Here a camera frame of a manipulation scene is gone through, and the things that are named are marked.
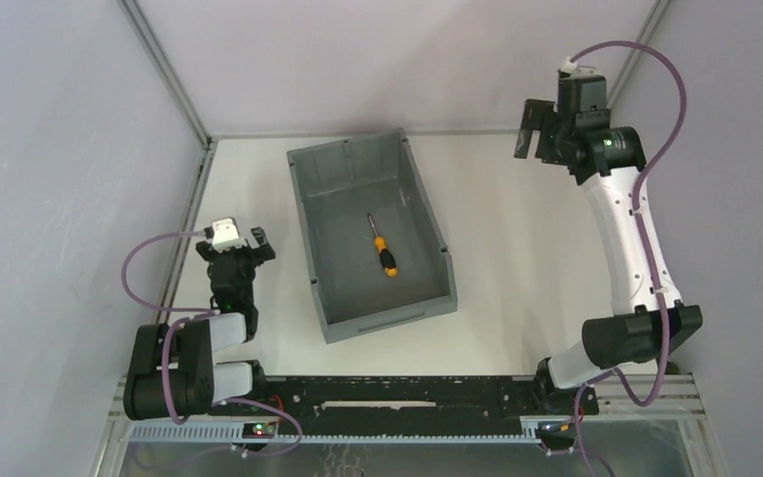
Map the yellow black screwdriver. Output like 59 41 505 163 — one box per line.
367 214 398 277

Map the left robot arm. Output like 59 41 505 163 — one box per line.
123 219 275 424

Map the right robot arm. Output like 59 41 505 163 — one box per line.
515 73 702 395

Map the grey plastic bin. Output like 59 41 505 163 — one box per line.
287 128 458 344

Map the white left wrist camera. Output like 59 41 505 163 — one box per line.
211 218 248 252

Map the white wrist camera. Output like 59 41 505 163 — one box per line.
211 218 248 252
557 58 601 80

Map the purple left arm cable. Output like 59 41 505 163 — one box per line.
121 230 305 459

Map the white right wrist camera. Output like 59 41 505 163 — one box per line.
557 58 601 80

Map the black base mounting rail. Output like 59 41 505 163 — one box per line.
213 375 600 439

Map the grey slotted cable duct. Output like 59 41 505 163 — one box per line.
129 419 539 444

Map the aluminium frame profile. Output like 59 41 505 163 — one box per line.
93 1 727 476

